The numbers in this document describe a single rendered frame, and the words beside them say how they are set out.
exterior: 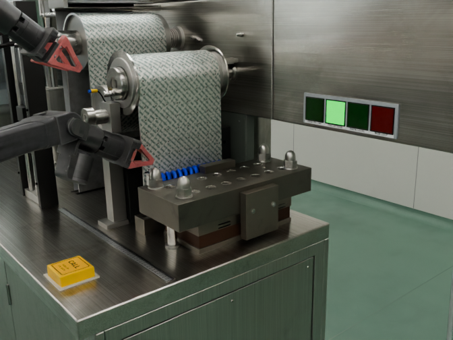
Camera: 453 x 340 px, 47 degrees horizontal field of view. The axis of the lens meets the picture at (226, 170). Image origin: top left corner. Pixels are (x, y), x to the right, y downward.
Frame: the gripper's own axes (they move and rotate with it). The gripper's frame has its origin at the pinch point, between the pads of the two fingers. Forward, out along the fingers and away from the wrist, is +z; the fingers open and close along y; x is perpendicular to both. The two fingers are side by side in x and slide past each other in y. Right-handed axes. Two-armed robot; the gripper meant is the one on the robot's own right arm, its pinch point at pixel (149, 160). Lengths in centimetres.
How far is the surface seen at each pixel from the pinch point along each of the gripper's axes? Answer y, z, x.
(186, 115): 0.2, 5.2, 13.2
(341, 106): 31.6, 20.3, 25.4
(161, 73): -0.2, -5.2, 19.6
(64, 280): 13.4, -17.6, -27.1
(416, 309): -13, 186, -23
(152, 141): 0.2, -1.5, 4.4
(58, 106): -75, 7, 7
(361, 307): -32, 170, -32
